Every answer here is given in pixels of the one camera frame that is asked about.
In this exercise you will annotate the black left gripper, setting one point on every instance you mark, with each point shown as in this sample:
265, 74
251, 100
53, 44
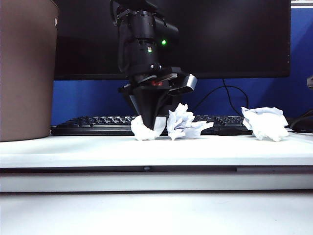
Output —
151, 78

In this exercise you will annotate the white paper ball with print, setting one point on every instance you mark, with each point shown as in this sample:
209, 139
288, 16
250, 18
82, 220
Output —
181, 122

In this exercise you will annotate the large white paper ball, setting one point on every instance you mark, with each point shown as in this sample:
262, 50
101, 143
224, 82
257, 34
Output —
266, 124

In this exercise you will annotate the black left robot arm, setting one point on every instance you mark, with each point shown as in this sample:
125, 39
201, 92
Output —
144, 29

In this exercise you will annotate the brown trash bin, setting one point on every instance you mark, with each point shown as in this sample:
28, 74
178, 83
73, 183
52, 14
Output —
24, 73

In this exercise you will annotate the black computer keyboard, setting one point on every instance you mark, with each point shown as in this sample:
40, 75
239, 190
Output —
97, 123

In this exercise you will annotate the black computer mouse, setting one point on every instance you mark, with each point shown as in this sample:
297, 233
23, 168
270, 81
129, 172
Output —
303, 128

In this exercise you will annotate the grey metal robot part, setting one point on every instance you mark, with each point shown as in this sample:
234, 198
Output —
310, 82

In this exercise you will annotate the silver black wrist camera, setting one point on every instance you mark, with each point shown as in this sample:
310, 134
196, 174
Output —
188, 83

